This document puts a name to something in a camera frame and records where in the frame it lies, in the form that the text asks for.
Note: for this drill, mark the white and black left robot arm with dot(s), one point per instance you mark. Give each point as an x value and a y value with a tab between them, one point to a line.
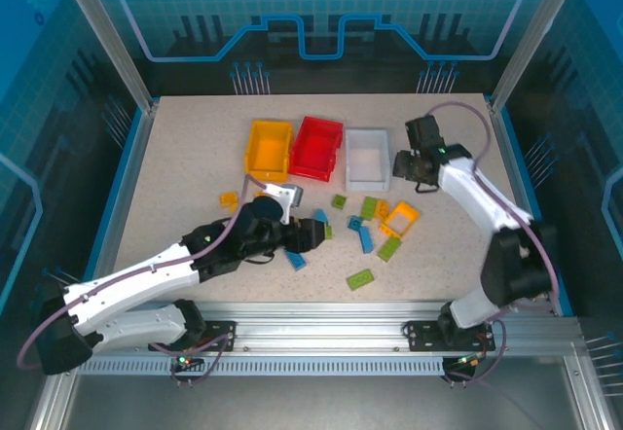
136	279

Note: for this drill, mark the small green lego brick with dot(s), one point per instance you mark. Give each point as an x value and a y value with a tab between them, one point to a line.
328	232
339	201

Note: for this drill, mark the red plastic bin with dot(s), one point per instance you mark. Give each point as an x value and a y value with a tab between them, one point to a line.
314	150

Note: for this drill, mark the aluminium side rail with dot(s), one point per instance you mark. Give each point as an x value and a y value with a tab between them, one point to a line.
130	157
500	123

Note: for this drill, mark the aluminium corner post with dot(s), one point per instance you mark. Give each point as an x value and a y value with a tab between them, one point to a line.
533	36
111	36

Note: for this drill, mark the yellow plastic bin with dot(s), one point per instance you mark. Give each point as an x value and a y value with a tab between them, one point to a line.
267	150

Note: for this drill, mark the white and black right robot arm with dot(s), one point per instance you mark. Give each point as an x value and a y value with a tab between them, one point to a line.
467	182

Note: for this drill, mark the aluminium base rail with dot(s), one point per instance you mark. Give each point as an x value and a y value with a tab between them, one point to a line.
316	323

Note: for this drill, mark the yellow lego window frame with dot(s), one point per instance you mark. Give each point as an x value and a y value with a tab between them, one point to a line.
411	213

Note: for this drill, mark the yellow lego brick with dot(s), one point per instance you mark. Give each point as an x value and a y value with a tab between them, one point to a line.
228	200

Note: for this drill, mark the white plastic bin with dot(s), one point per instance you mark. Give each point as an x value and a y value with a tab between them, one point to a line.
367	160

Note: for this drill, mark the orange lego brick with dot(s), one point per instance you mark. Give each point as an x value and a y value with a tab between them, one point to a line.
382	208

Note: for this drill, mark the small blue lego brick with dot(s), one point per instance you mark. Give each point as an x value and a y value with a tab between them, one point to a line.
356	223

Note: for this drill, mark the aluminium lower frame bar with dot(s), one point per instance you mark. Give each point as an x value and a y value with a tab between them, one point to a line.
591	396
53	405

